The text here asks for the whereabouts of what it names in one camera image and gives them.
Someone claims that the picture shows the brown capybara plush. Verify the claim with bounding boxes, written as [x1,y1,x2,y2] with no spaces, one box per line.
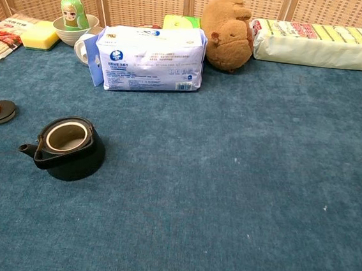
[196,0,259,76]

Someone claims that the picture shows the white ceramic bowl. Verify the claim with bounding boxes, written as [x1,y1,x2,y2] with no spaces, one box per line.
[50,11,101,50]

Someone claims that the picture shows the black cast iron teapot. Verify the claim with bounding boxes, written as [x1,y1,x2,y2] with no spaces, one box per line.
[15,111,109,185]

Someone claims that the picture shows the green nesting doll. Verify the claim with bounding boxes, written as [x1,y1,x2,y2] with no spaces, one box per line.
[58,0,93,34]

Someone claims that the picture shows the yellow sponge multipack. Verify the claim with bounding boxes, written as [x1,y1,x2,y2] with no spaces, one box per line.
[245,16,362,71]

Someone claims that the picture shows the clear jar white lid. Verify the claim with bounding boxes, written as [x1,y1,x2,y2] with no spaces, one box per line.
[72,24,104,68]

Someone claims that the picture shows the blue white tissue pack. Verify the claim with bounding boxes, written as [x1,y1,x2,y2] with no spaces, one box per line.
[79,17,209,100]

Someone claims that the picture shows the blue tablecloth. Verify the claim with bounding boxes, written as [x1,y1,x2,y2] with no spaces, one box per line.
[0,12,362,271]

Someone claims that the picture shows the bamboo skewers pack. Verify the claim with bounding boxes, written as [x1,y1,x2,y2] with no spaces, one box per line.
[0,12,39,65]

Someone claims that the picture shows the yellow sponge block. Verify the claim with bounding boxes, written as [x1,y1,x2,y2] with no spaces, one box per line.
[18,19,62,53]

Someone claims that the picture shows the green tissue box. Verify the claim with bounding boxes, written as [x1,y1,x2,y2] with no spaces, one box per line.
[162,13,202,34]

